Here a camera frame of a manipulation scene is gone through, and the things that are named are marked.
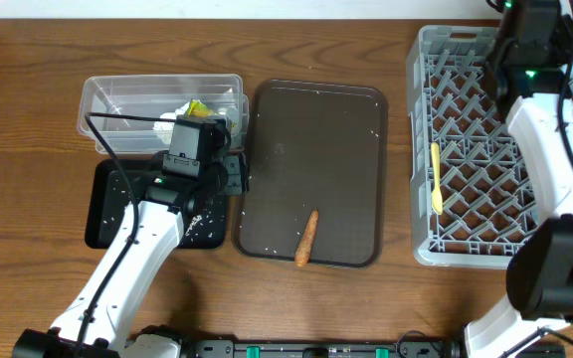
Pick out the yellow snack wrapper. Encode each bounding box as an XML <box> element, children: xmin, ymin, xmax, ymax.
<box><xmin>185</xmin><ymin>99</ymin><xmax>241</xmax><ymax>135</ymax></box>

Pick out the white tissue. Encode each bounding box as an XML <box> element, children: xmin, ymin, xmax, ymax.
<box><xmin>153</xmin><ymin>102</ymin><xmax>190</xmax><ymax>145</ymax></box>

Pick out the orange carrot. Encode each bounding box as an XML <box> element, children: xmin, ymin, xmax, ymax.
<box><xmin>294</xmin><ymin>208</ymin><xmax>319</xmax><ymax>268</ymax></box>

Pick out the yellow plastic spoon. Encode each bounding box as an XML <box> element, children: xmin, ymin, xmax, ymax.
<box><xmin>430</xmin><ymin>142</ymin><xmax>443</xmax><ymax>215</ymax></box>

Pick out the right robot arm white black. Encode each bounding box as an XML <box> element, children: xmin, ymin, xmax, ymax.
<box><xmin>463</xmin><ymin>65</ymin><xmax>573</xmax><ymax>357</ymax></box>

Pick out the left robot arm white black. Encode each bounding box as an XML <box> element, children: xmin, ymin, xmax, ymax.
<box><xmin>12</xmin><ymin>153</ymin><xmax>248</xmax><ymax>357</ymax></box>

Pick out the clear plastic waste bin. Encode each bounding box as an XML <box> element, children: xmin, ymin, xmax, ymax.
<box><xmin>78</xmin><ymin>74</ymin><xmax>250</xmax><ymax>154</ymax></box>

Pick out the grey dishwasher rack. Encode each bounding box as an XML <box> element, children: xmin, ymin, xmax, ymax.
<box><xmin>405</xmin><ymin>24</ymin><xmax>573</xmax><ymax>273</ymax></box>

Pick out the pile of white rice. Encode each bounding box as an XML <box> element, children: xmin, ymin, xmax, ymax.
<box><xmin>184</xmin><ymin>214</ymin><xmax>204</xmax><ymax>237</ymax></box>

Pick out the dark brown serving tray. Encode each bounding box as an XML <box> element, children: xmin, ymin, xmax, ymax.
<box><xmin>232</xmin><ymin>80</ymin><xmax>388</xmax><ymax>269</ymax></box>

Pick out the black tray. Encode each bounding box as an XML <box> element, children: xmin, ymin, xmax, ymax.
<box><xmin>85</xmin><ymin>159</ymin><xmax>228</xmax><ymax>250</ymax></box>

